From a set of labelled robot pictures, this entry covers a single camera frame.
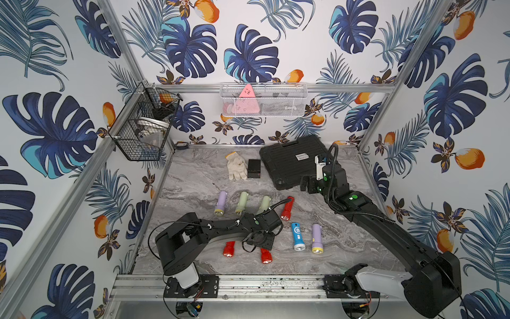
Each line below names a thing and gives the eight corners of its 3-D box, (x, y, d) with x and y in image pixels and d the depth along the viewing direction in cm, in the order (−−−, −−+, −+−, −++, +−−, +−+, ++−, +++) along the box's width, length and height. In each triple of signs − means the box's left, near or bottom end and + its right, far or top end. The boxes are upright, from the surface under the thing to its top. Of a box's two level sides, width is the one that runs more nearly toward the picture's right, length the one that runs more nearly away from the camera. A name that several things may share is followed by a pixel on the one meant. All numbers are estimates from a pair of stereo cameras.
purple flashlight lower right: (311, 253, 85) (313, 251, 82) (311, 225, 92) (313, 222, 90) (321, 255, 84) (323, 252, 82) (320, 227, 92) (322, 224, 89)
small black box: (247, 179, 108) (247, 174, 105) (248, 164, 115) (247, 159, 112) (260, 179, 108) (260, 174, 105) (260, 164, 115) (260, 159, 112)
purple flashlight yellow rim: (215, 215, 95) (214, 213, 93) (220, 193, 103) (219, 190, 101) (223, 216, 95) (222, 213, 93) (227, 194, 103) (227, 191, 100)
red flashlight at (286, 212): (280, 218, 94) (280, 215, 92) (285, 198, 101) (286, 194, 99) (289, 221, 93) (290, 218, 91) (294, 200, 100) (295, 197, 98)
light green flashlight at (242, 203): (235, 214, 96) (235, 211, 93) (241, 193, 103) (241, 190, 100) (242, 215, 95) (242, 212, 93) (248, 195, 102) (248, 192, 100)
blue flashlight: (294, 250, 84) (295, 248, 82) (291, 224, 92) (291, 222, 90) (304, 250, 84) (305, 248, 82) (300, 224, 92) (301, 222, 90)
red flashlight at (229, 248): (224, 256, 84) (223, 254, 81) (225, 243, 87) (224, 241, 85) (234, 256, 84) (233, 254, 81) (235, 243, 87) (234, 241, 85)
